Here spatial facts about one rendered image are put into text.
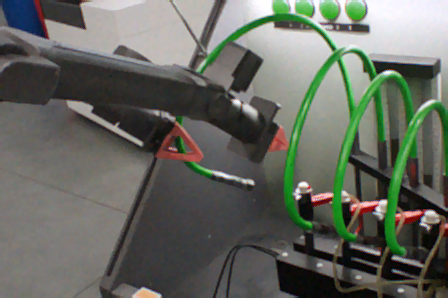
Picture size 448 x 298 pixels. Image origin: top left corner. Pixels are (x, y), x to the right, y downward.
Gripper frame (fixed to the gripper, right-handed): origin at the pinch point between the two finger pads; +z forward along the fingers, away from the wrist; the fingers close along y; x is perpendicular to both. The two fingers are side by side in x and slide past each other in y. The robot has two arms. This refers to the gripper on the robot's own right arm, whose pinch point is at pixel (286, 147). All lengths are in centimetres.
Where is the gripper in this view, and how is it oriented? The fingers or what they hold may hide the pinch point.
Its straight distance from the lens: 107.3
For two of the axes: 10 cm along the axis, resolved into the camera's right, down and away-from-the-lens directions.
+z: 6.9, 3.6, 6.3
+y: 4.5, -8.9, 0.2
